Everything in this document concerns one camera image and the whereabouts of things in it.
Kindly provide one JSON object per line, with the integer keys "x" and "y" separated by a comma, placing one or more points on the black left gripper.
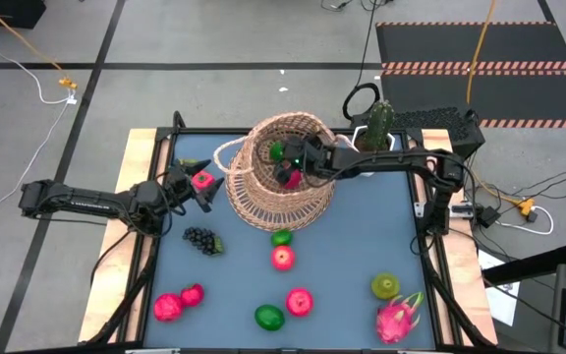
{"x": 182, "y": 189}

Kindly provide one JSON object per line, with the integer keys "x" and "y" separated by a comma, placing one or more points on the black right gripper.
{"x": 320, "y": 159}

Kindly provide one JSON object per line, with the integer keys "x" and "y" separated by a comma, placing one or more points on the red bell pepper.
{"x": 203, "y": 180}

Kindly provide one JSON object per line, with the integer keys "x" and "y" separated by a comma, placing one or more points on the glossy green mango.
{"x": 269, "y": 317}
{"x": 276, "y": 151}

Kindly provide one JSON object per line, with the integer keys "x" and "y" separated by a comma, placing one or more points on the red round fruit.
{"x": 294, "y": 181}

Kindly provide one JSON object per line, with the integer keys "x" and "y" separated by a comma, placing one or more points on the green pear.
{"x": 187, "y": 160}

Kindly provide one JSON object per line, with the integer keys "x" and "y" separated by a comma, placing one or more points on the dark grape bunch with leaf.
{"x": 202, "y": 240}

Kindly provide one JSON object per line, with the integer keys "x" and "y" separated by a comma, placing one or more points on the small green lime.
{"x": 281, "y": 238}

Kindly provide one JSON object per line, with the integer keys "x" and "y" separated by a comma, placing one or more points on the red apple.
{"x": 299, "y": 301}
{"x": 283, "y": 257}

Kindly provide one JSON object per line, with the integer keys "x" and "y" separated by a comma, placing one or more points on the small red fruit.
{"x": 192, "y": 295}

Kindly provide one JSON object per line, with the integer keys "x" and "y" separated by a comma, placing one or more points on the yellow-green apple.
{"x": 385, "y": 286}

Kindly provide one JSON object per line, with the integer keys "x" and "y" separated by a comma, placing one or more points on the pink dragon fruit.
{"x": 393, "y": 322}

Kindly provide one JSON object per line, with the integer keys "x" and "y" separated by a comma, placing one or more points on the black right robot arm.
{"x": 391, "y": 159}

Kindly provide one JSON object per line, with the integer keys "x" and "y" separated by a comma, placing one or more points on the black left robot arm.
{"x": 91, "y": 201}

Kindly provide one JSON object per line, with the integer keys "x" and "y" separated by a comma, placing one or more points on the white hexagonal plant pot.
{"x": 359, "y": 135}

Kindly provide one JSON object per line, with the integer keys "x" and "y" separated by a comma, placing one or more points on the wooden table board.
{"x": 130, "y": 157}
{"x": 465, "y": 275}

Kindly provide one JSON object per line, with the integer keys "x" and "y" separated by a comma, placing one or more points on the green cactus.
{"x": 379, "y": 123}

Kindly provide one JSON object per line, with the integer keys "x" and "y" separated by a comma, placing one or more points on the black perforated computer case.
{"x": 440, "y": 120}

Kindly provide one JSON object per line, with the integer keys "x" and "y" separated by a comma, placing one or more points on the small grey device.
{"x": 462, "y": 210}

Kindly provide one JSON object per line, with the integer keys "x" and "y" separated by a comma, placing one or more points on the black power adapter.
{"x": 487, "y": 216}

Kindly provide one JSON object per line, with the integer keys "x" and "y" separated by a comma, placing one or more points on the black hazard-striped floor mat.
{"x": 509, "y": 98}
{"x": 474, "y": 44}

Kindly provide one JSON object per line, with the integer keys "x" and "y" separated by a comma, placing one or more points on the yellow power strip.
{"x": 526, "y": 206}

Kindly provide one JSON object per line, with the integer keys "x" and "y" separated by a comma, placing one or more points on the white paper sheet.
{"x": 501, "y": 300}

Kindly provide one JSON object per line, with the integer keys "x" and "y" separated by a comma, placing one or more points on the black box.
{"x": 3, "y": 12}

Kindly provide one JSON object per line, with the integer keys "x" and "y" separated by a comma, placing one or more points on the black desk beam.
{"x": 533, "y": 264}

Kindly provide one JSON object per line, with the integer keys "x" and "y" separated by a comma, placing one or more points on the black table frame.
{"x": 204, "y": 131}

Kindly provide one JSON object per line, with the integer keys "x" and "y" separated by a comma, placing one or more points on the black frame strut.
{"x": 452, "y": 305}
{"x": 126, "y": 300}

